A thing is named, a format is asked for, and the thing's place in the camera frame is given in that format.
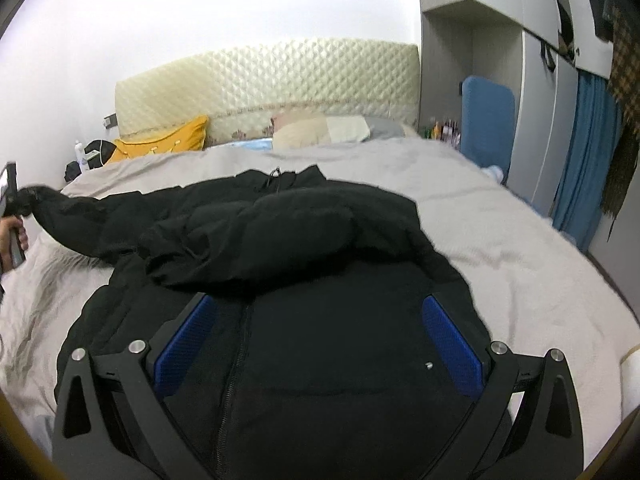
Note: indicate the grey pillow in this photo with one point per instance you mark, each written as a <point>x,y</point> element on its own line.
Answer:
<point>387,127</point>

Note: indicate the black bag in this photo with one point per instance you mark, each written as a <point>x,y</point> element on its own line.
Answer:
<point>95,152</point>

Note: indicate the blue curtain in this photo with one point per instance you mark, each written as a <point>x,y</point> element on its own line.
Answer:
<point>582,160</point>

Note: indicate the person's left hand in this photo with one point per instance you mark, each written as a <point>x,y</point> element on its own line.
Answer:
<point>6,245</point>

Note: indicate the group of small bottles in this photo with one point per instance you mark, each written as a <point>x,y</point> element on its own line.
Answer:
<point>442,131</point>

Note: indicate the light blue bed sheet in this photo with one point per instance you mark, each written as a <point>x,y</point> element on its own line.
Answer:
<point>250,145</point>

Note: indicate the wall socket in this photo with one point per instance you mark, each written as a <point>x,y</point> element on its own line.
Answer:
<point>110,120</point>

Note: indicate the brown plaid scarf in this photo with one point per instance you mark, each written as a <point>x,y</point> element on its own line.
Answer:
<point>622,110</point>

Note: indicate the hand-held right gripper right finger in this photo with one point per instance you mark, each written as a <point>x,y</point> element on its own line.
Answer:
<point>452,345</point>

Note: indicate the yellow pillow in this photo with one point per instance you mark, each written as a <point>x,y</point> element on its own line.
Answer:
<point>160,140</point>

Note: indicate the beige patchwork pillow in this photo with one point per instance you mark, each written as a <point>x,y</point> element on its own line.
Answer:
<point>320,130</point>

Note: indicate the blue padded board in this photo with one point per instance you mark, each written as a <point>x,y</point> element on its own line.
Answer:
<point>487,120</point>

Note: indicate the black padded jacket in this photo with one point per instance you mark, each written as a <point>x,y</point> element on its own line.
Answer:
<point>320,240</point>

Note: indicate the cream quilted headboard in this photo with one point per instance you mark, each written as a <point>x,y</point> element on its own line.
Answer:
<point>280,85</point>

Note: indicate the grey white wardrobe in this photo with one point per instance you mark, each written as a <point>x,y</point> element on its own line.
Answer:
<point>525,60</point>

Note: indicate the white plastic bottle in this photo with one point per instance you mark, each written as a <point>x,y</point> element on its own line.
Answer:
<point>78,154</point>

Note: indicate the bed with grey sheet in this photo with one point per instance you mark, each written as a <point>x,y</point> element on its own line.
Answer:
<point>500,240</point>

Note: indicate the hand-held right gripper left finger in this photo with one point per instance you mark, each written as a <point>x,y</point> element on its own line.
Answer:
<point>182,345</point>

